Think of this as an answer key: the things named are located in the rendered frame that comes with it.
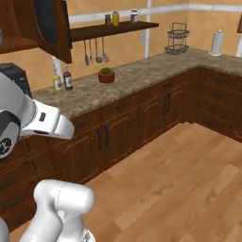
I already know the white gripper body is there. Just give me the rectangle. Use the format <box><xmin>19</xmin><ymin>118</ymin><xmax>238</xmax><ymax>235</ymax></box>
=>
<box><xmin>50</xmin><ymin>112</ymin><xmax>76</xmax><ymax>141</ymax></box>

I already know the dark wood base cabinet door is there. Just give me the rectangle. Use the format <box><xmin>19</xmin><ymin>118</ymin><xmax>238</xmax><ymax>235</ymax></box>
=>
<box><xmin>101</xmin><ymin>108</ymin><xmax>140</xmax><ymax>170</ymax></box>
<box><xmin>138</xmin><ymin>94</ymin><xmax>168</xmax><ymax>148</ymax></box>
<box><xmin>50</xmin><ymin>123</ymin><xmax>104</xmax><ymax>184</ymax></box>
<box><xmin>164</xmin><ymin>84</ymin><xmax>187</xmax><ymax>130</ymax></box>

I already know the dark wood glass cabinet door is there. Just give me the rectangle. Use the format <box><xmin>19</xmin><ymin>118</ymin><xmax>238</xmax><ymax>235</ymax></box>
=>
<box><xmin>12</xmin><ymin>0</ymin><xmax>74</xmax><ymax>64</ymax></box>

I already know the dark wood drawer cabinet run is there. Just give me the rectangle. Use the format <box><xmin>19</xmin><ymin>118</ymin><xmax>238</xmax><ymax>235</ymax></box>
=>
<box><xmin>197</xmin><ymin>66</ymin><xmax>242</xmax><ymax>144</ymax></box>

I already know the dark wood drawer front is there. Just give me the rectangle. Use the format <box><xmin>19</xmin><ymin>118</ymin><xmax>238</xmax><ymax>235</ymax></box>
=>
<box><xmin>99</xmin><ymin>94</ymin><xmax>140</xmax><ymax>123</ymax></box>
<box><xmin>148</xmin><ymin>73</ymin><xmax>191</xmax><ymax>98</ymax></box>
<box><xmin>69</xmin><ymin>108</ymin><xmax>102</xmax><ymax>136</ymax></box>

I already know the yellow green bottle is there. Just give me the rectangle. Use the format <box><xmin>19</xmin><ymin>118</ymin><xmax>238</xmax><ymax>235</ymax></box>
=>
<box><xmin>51</xmin><ymin>67</ymin><xmax>64</xmax><ymax>95</ymax></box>

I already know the dark brown bottle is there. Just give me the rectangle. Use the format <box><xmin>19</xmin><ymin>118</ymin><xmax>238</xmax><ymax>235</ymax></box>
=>
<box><xmin>62</xmin><ymin>63</ymin><xmax>75</xmax><ymax>92</ymax></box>

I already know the dark wood drawer stack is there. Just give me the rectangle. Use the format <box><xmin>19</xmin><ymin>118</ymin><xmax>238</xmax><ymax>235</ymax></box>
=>
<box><xmin>0</xmin><ymin>134</ymin><xmax>55</xmax><ymax>233</ymax></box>

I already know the green plant in red pot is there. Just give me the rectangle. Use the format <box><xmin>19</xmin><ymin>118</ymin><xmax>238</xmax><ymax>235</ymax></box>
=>
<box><xmin>97</xmin><ymin>66</ymin><xmax>116</xmax><ymax>84</ymax></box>

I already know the black coffee machine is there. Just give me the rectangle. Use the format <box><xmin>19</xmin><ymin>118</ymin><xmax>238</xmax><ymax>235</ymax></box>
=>
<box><xmin>0</xmin><ymin>61</ymin><xmax>33</xmax><ymax>99</ymax></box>

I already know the grey hanging spatula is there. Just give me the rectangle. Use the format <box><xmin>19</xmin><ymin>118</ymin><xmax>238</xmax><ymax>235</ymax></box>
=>
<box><xmin>82</xmin><ymin>39</ymin><xmax>91</xmax><ymax>67</ymax></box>

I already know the grey hanging ladle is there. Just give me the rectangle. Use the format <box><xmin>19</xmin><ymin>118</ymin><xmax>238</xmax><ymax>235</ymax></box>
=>
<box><xmin>94</xmin><ymin>37</ymin><xmax>104</xmax><ymax>63</ymax></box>

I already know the thin grey hanging utensil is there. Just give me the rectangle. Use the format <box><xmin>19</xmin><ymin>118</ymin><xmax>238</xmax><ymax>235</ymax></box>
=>
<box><xmin>88</xmin><ymin>39</ymin><xmax>95</xmax><ymax>64</ymax></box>

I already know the grey hanging slotted turner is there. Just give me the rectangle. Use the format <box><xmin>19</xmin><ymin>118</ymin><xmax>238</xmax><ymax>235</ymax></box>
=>
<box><xmin>100</xmin><ymin>36</ymin><xmax>111</xmax><ymax>63</ymax></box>

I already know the yellow spice jar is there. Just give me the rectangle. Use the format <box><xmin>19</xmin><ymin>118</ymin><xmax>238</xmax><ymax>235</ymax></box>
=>
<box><xmin>112</xmin><ymin>10</ymin><xmax>120</xmax><ymax>27</ymax></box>

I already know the grey white spice jar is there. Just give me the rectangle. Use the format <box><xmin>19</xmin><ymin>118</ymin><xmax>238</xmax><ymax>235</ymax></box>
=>
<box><xmin>130</xmin><ymin>9</ymin><xmax>139</xmax><ymax>24</ymax></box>

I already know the white paper towel roll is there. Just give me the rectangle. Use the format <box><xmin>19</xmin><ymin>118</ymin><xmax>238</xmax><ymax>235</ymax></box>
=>
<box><xmin>208</xmin><ymin>29</ymin><xmax>226</xmax><ymax>58</ymax></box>

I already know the dark wood wall cabinet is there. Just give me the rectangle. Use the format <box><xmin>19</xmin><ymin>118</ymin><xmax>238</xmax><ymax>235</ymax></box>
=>
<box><xmin>0</xmin><ymin>0</ymin><xmax>42</xmax><ymax>55</ymax></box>

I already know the dark wood wall shelf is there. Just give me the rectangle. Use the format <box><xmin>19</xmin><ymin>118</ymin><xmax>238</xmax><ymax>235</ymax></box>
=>
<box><xmin>69</xmin><ymin>20</ymin><xmax>160</xmax><ymax>43</ymax></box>

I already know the black two-tier wire stand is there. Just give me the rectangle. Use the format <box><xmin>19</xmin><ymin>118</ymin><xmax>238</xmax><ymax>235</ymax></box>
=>
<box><xmin>164</xmin><ymin>22</ymin><xmax>191</xmax><ymax>57</ymax></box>

